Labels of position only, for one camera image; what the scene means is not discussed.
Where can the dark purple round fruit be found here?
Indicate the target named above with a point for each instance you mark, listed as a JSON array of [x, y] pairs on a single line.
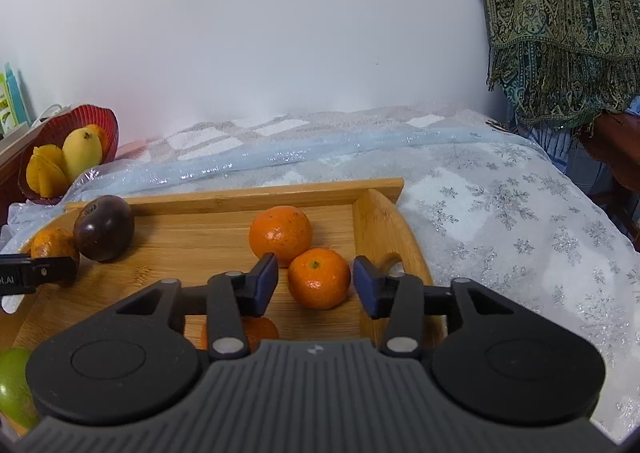
[[105, 228]]

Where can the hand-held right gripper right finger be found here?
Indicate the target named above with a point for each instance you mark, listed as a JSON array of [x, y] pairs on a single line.
[[367, 293]]

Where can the small mandarin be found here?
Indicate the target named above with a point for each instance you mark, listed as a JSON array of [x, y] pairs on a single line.
[[260, 330], [317, 280], [280, 233]]

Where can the red fruit bowl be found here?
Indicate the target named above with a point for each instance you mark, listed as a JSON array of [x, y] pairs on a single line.
[[65, 120]]

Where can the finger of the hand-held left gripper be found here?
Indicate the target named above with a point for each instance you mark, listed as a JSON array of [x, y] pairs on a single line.
[[52, 270]]

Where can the orange in bowl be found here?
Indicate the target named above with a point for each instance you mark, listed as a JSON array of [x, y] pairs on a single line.
[[100, 135]]

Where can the wooden cabinet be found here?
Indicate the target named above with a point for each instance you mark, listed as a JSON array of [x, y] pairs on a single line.
[[7, 173]]

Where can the yellow mango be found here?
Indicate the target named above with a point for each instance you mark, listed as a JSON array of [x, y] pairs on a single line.
[[80, 153]]

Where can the green apple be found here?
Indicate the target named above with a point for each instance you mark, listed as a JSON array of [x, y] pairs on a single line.
[[15, 388]]

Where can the yellow starfruit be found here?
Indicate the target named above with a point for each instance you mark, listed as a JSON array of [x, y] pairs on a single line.
[[45, 175]]

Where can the wooden serving tray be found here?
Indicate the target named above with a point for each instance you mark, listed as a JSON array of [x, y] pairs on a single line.
[[190, 253]]

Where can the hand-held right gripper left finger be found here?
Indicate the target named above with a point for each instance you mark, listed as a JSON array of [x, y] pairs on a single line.
[[262, 283]]

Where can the green patterned fringed scarf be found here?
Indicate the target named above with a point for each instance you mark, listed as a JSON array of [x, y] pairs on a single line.
[[560, 23]]

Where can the wooden furniture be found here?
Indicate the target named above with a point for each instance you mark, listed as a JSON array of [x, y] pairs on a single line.
[[615, 153]]

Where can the large orange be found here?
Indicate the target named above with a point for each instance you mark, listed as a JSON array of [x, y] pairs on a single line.
[[52, 243]]

